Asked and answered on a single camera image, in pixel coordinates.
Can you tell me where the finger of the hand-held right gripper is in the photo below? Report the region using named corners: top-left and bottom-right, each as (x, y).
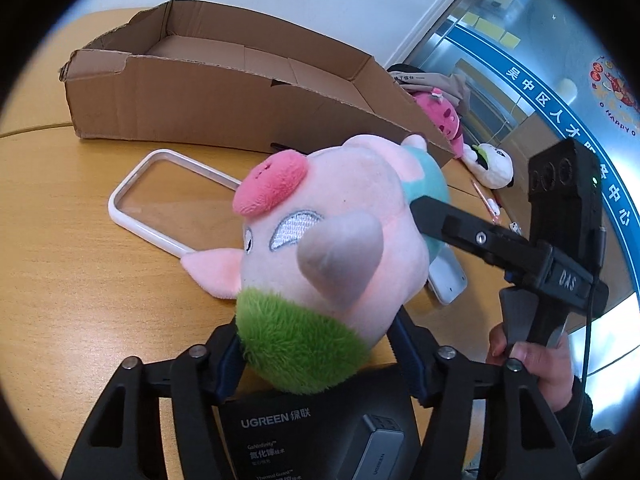
top-left (410, 196), bottom-right (542, 282)

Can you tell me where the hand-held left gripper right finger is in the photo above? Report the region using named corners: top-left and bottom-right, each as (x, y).
top-left (387, 307), bottom-right (583, 480)

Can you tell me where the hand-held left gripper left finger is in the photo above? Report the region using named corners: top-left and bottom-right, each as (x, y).
top-left (60, 322), bottom-right (246, 480)

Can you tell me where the lavender device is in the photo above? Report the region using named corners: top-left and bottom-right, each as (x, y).
top-left (425, 247), bottom-right (468, 307)

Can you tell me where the black charger package box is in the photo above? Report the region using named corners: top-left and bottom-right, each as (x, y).
top-left (220, 365), bottom-right (426, 480)

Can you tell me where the pink pig plush toy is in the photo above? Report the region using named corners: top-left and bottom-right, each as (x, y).
top-left (181, 133), bottom-right (451, 395)

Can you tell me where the white clear phone case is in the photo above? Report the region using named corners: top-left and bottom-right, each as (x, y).
top-left (108, 149), bottom-right (246, 261)

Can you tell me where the brown cardboard box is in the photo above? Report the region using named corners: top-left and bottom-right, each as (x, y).
top-left (59, 0), bottom-right (456, 168)

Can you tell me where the person's right hand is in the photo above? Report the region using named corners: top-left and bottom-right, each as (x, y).
top-left (486, 322), bottom-right (576, 428)

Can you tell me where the pink pen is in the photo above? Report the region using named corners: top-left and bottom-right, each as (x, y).
top-left (470, 177), bottom-right (503, 226)

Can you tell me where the white panda plush toy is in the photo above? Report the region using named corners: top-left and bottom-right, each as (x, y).
top-left (462, 142), bottom-right (516, 190)

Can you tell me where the blue glass door banner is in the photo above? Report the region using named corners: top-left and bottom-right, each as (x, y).
top-left (445, 22), bottom-right (640, 291)

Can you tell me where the magenta plush toy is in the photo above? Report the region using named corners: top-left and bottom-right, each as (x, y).
top-left (412, 87), bottom-right (466, 158)

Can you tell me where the red window decal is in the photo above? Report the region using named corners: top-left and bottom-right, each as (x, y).
top-left (590, 57), bottom-right (640, 136)

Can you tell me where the pile of beige clothes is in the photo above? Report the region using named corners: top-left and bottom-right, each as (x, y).
top-left (387, 63), bottom-right (473, 116)

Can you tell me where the wooden desk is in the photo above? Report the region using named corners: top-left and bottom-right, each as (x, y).
top-left (0, 7), bottom-right (591, 480)

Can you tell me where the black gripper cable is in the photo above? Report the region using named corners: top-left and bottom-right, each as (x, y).
top-left (570, 227), bottom-right (608, 466)

